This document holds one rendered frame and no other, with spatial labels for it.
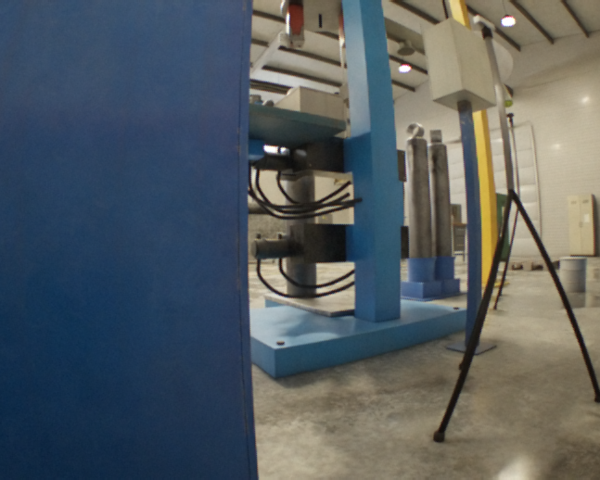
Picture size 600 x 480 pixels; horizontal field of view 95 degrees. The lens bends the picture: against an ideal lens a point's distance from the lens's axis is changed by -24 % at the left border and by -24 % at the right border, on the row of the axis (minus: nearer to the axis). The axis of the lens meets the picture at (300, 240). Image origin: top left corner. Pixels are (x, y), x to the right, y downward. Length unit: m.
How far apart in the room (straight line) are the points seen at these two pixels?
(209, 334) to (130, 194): 0.21
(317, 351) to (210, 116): 1.11
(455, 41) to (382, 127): 0.58
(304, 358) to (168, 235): 1.03
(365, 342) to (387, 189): 0.75
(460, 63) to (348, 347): 1.36
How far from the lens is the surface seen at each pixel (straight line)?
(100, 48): 0.54
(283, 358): 1.38
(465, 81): 1.74
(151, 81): 0.52
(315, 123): 1.58
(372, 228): 1.74
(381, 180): 1.79
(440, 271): 3.54
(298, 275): 2.42
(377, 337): 1.63
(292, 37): 2.53
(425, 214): 3.32
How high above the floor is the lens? 0.50
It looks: 1 degrees up
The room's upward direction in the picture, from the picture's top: 1 degrees counter-clockwise
